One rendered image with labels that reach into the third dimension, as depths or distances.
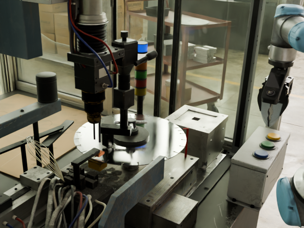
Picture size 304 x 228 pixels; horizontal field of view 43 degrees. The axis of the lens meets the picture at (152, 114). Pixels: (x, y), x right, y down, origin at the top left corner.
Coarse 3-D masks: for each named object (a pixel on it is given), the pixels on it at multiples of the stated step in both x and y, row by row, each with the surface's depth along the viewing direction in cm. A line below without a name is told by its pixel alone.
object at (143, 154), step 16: (80, 128) 118; (96, 128) 118; (160, 128) 120; (176, 128) 120; (80, 144) 109; (96, 144) 109; (144, 144) 110; (160, 144) 110; (176, 144) 111; (96, 160) 101; (112, 160) 101; (128, 160) 102; (144, 160) 102
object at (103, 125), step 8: (120, 112) 103; (120, 120) 104; (104, 128) 105; (112, 128) 104; (120, 128) 104; (128, 128) 104; (104, 136) 106; (112, 136) 107; (104, 144) 107; (112, 144) 108
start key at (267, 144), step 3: (264, 141) 124; (267, 141) 124; (261, 144) 122; (264, 144) 122; (267, 144) 122; (270, 144) 122; (273, 144) 122; (267, 147) 121; (270, 147) 121; (273, 147) 121
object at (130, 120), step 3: (129, 114) 116; (129, 117) 115; (129, 120) 112; (132, 120) 112; (135, 120) 112; (138, 120) 113; (141, 120) 113; (144, 120) 113; (114, 123) 112; (117, 123) 112; (129, 123) 111; (132, 123) 111; (135, 123) 112; (138, 123) 113; (141, 123) 113; (144, 123) 113; (132, 126) 109; (135, 126) 113; (132, 129) 108
